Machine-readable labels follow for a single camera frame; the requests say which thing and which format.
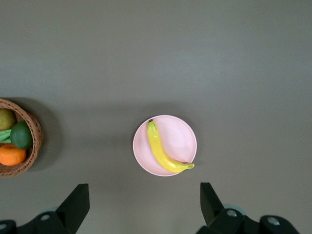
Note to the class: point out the green avocado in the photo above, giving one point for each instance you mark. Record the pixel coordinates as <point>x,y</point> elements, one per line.
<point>21,135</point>

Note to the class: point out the orange mandarin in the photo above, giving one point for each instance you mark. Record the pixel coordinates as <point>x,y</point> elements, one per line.
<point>12,154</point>

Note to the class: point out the brown wicker basket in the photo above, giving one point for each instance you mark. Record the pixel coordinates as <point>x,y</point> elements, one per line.
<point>34,136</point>

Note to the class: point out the pink round plate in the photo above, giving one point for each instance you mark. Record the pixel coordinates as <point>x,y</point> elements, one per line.
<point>178,139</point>

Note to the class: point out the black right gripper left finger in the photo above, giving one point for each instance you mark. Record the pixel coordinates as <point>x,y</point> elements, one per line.
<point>70,212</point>

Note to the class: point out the pink dragon fruit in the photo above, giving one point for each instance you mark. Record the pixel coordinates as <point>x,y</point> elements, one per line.
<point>5,136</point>

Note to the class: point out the yellow banana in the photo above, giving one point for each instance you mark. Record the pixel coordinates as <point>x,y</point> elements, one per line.
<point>158,148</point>

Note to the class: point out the brownish green kiwi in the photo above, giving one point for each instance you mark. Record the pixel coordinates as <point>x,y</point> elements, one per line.
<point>6,119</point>

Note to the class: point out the brown table cover mat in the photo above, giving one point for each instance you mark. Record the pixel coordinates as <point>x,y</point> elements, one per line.
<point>156,61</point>

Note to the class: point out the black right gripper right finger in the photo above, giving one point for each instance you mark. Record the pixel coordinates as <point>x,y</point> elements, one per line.
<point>214,209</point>

